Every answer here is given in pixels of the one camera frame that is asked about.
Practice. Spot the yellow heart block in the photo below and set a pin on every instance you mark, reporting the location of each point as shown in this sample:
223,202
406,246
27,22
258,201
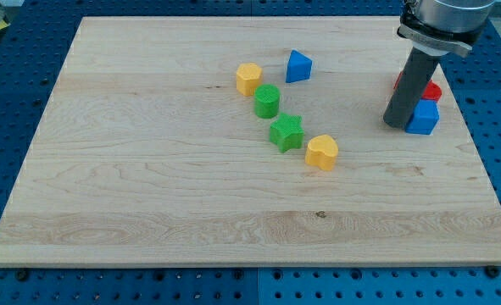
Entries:
322,152

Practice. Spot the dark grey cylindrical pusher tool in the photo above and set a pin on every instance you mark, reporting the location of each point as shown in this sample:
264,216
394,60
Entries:
412,83

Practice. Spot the green cylinder block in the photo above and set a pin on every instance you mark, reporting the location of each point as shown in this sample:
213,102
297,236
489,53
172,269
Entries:
266,101

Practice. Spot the yellow hexagon block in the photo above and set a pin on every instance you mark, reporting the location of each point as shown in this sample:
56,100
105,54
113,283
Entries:
248,77

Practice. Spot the green star block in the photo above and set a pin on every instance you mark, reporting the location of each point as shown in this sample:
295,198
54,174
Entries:
287,132

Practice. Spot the blue cube block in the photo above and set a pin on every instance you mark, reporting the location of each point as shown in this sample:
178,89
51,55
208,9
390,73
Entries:
424,118

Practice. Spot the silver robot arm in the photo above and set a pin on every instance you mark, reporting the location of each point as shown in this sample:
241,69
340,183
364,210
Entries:
439,27

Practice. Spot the red block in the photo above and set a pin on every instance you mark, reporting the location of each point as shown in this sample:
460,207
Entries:
433,92

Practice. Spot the light wooden board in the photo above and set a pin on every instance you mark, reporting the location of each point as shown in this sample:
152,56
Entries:
147,155

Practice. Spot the blue triangle block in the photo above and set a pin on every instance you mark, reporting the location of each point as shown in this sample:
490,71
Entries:
299,67

